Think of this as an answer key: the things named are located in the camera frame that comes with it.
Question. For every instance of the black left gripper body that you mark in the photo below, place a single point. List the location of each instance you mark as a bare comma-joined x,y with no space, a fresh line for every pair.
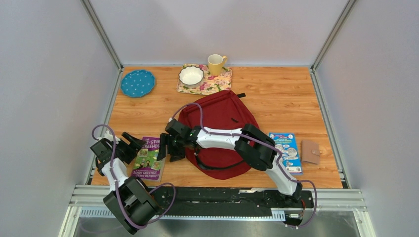
123,149

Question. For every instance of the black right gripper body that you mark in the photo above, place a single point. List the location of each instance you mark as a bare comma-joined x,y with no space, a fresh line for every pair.
180,139

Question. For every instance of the brown leather wallet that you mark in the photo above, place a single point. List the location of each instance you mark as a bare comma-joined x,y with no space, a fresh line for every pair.
310,152

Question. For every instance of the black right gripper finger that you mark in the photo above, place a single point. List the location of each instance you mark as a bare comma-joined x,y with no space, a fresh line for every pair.
176,153
163,146

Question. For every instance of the blue polka dot plate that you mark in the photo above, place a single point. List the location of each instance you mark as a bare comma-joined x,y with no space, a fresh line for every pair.
138,83

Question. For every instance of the purple treehouse book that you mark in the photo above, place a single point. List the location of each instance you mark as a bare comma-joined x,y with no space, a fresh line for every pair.
146,165

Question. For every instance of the red backpack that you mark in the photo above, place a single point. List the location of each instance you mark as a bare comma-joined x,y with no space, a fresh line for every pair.
222,110

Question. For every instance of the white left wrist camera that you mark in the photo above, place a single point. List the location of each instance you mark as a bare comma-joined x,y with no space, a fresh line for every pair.
102,149

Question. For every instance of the floral serving tray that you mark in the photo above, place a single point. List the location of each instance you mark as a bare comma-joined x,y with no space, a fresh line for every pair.
210,84

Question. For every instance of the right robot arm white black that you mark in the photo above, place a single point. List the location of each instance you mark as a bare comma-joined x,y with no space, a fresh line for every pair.
254,147

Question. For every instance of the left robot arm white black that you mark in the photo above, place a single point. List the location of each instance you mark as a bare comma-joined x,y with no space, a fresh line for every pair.
124,189

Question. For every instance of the yellow mug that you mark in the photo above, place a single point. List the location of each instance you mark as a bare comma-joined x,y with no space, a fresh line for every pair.
216,63

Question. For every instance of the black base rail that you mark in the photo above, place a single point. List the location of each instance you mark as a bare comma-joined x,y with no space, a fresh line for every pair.
216,203

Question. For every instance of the blue comic book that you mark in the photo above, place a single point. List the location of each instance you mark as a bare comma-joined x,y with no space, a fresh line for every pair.
286,143

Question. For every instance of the white scalloped bowl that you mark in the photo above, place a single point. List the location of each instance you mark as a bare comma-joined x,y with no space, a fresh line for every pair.
191,76

